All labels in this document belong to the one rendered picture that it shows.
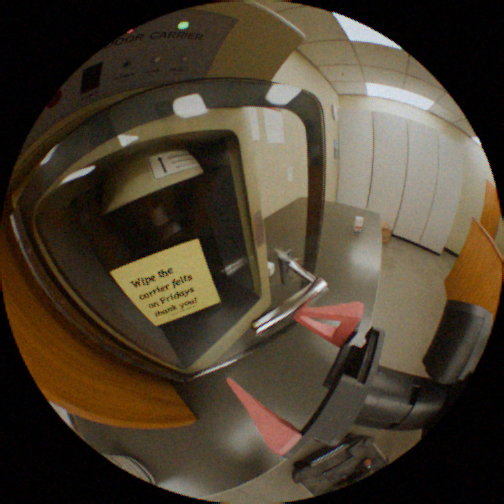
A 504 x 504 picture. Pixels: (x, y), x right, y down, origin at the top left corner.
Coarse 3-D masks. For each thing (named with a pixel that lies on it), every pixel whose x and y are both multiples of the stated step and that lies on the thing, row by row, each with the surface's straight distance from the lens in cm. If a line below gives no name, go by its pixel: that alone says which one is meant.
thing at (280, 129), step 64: (128, 128) 11; (192, 128) 10; (256, 128) 12; (320, 128) 17; (64, 192) 13; (128, 192) 11; (192, 192) 10; (256, 192) 12; (320, 192) 17; (64, 256) 15; (128, 256) 12; (256, 256) 14; (128, 320) 17; (192, 320) 17
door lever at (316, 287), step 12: (300, 264) 19; (300, 276) 17; (312, 276) 17; (312, 288) 16; (324, 288) 16; (288, 300) 15; (300, 300) 15; (312, 300) 16; (276, 312) 14; (288, 312) 14; (252, 324) 14; (264, 324) 14; (276, 324) 14
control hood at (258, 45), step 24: (240, 0) 20; (240, 24) 19; (264, 24) 21; (288, 24) 24; (240, 48) 20; (264, 48) 22; (288, 48) 24; (216, 72) 19; (240, 72) 21; (264, 72) 23; (120, 96) 16; (72, 120) 17; (48, 144) 18; (24, 168) 19
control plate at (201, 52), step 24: (144, 24) 16; (168, 24) 17; (192, 24) 17; (216, 24) 18; (120, 48) 16; (144, 48) 16; (168, 48) 16; (192, 48) 17; (216, 48) 18; (120, 72) 16; (144, 72) 16; (168, 72) 17; (192, 72) 18; (72, 96) 16; (96, 96) 16; (48, 120) 17; (24, 144) 18
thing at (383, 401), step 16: (368, 336) 15; (384, 336) 15; (368, 352) 14; (368, 368) 14; (384, 368) 15; (368, 384) 13; (384, 384) 14; (400, 384) 15; (416, 384) 16; (368, 400) 14; (384, 400) 14; (400, 400) 15; (352, 416) 12; (368, 416) 15; (384, 416) 15; (400, 416) 16
